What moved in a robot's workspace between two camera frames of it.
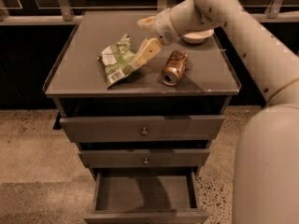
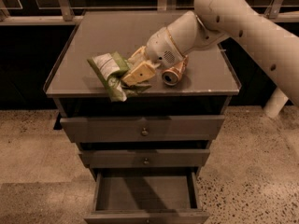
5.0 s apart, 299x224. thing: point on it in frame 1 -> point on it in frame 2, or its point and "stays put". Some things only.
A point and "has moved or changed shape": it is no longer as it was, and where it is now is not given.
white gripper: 162,28 -> 161,49
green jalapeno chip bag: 118,61 has moved or changed shape
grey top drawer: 168,129 stays put
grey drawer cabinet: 148,136 stays put
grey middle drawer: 145,159 stays put
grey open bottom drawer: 147,195 stays put
